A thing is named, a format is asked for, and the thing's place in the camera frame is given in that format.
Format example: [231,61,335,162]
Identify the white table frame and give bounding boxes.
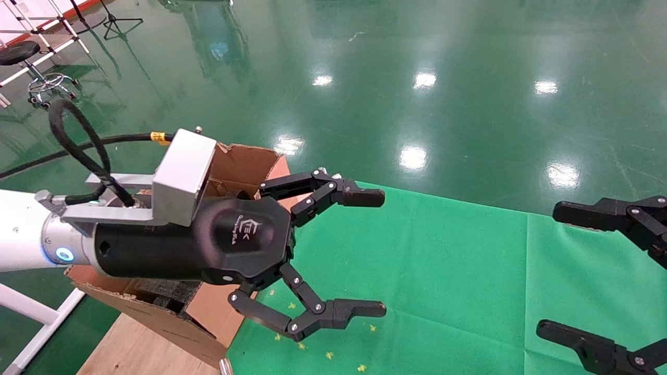
[0,284,87,375]

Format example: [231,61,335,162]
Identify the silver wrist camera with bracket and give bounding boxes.
[61,127,217,235]

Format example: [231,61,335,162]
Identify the large open cardboard carton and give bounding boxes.
[65,143,291,369]

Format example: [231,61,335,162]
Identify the black round base stand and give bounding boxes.
[69,0,108,35]

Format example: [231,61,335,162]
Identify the black foam block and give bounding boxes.
[137,279,201,313]

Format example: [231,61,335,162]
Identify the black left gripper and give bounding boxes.
[94,168,387,342]

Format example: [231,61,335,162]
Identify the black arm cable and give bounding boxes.
[0,99,172,206]

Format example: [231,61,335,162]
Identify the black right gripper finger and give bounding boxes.
[551,196,667,271]
[536,321,667,375]

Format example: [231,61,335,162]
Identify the black tripod stand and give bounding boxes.
[101,0,144,41]

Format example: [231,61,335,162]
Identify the green table cloth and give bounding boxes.
[227,180,667,375]

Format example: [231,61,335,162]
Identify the black round stool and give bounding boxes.
[0,41,80,110]

